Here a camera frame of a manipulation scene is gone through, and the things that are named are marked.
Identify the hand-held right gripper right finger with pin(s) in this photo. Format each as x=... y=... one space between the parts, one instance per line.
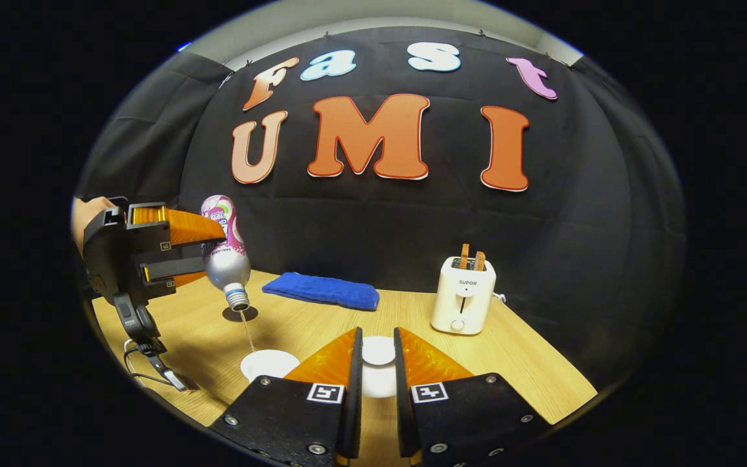
x=403 y=402

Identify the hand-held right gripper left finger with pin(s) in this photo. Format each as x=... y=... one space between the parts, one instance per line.
x=353 y=402

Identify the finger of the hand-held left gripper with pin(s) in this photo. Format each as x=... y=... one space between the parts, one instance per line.
x=185 y=228
x=176 y=269

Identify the silver water bottle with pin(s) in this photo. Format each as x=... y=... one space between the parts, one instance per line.
x=227 y=263

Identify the dark round coaster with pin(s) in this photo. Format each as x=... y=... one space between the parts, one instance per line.
x=247 y=315

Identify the white teacup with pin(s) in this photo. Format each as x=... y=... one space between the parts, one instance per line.
x=266 y=363

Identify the clear water stream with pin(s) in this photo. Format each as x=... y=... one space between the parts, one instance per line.
x=248 y=331

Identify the blue towel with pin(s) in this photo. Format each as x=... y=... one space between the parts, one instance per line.
x=321 y=290

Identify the white toaster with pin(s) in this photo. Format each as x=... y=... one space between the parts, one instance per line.
x=463 y=298

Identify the toasted bread slices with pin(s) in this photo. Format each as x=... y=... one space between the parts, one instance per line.
x=464 y=256

